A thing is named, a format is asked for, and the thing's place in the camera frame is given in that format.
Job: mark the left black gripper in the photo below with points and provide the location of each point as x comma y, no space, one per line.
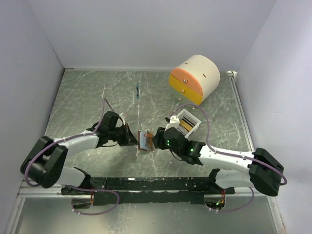
129,139

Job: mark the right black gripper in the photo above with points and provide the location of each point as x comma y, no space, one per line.
158,139

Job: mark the brown leather card holder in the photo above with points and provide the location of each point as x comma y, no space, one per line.
145,140

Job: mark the white plastic card tray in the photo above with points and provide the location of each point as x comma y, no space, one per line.
187,114

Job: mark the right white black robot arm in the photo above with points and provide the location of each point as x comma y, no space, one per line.
230,169

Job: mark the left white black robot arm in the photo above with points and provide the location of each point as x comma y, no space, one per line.
45,163

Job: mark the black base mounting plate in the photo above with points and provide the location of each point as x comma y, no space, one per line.
160,189

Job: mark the blue mark on table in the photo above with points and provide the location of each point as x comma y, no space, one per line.
137,90

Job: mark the cream mini drawer cabinet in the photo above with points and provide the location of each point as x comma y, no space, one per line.
194,79

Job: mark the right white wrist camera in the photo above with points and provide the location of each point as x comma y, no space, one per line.
174,122

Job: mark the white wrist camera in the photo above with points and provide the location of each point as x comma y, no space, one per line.
123,117
174,122

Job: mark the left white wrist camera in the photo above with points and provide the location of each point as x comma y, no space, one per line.
123,117

